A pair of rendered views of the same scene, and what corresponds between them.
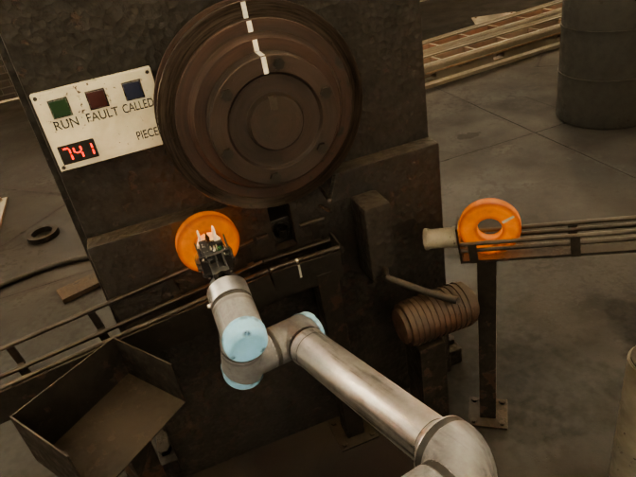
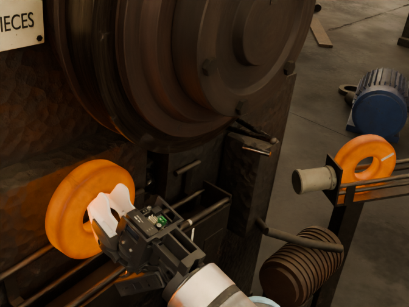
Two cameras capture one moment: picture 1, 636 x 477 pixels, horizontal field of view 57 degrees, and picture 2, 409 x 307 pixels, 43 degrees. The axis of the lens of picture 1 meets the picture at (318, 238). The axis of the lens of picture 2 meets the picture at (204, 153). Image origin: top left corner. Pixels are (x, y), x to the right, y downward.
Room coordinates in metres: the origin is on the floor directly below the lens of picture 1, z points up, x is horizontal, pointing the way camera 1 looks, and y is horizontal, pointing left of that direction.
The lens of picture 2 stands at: (0.66, 0.54, 1.31)
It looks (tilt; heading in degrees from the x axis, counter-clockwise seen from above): 30 degrees down; 322
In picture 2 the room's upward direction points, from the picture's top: 7 degrees clockwise
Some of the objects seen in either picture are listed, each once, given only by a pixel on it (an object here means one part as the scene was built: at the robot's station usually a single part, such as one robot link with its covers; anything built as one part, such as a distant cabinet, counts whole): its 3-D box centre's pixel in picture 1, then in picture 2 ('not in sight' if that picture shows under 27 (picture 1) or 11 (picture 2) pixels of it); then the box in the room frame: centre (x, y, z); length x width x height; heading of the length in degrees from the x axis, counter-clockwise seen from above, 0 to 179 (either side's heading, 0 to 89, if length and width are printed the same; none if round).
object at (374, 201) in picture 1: (374, 236); (244, 181); (1.37, -0.15, 0.68); 0.11 x 0.08 x 0.24; 15
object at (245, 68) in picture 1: (273, 119); (253, 20); (1.20, 0.05, 1.11); 0.28 x 0.06 x 0.28; 105
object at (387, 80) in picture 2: not in sight; (381, 100); (2.26, -2.00, 0.17); 0.57 x 0.31 x 0.34; 125
